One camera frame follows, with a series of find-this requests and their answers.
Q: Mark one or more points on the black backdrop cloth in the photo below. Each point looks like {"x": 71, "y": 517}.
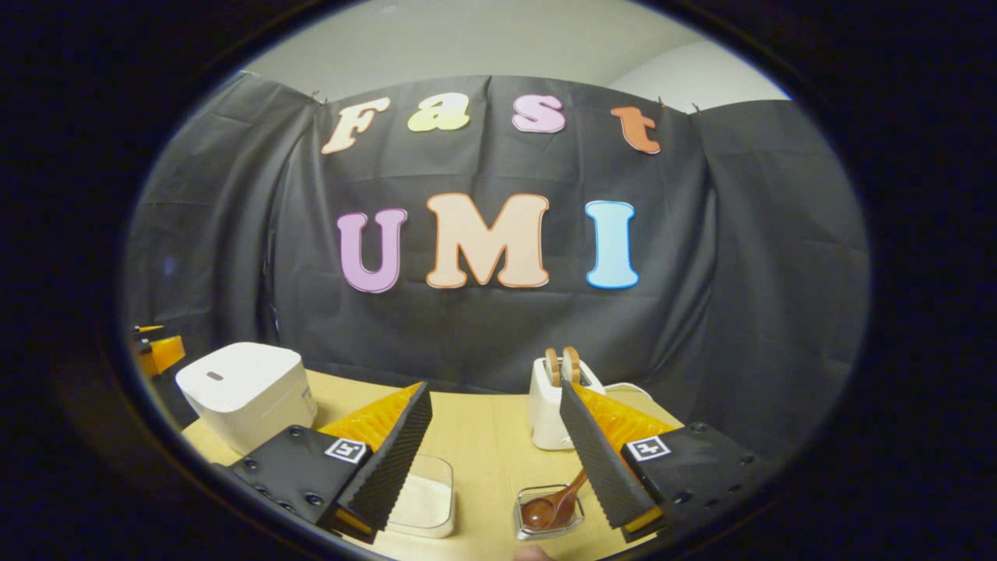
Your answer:
{"x": 740, "y": 273}

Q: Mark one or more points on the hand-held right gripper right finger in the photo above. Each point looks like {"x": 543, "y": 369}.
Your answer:
{"x": 600, "y": 467}

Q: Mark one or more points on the white toaster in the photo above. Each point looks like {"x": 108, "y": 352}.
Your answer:
{"x": 545, "y": 413}

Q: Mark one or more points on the clear chopstick holder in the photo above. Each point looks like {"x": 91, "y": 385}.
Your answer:
{"x": 526, "y": 530}

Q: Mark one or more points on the toast bread slice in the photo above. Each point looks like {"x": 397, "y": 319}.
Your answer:
{"x": 572, "y": 365}
{"x": 551, "y": 366}

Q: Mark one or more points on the white rice cooker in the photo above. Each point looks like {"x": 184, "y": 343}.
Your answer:
{"x": 245, "y": 389}

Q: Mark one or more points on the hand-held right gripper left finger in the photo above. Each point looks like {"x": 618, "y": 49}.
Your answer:
{"x": 385, "y": 475}

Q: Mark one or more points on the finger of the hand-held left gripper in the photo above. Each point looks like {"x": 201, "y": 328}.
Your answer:
{"x": 163, "y": 352}

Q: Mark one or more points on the clear plastic rice box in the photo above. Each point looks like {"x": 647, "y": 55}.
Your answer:
{"x": 424, "y": 499}

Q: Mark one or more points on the brown wooden spoon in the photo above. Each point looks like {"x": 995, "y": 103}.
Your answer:
{"x": 545, "y": 510}

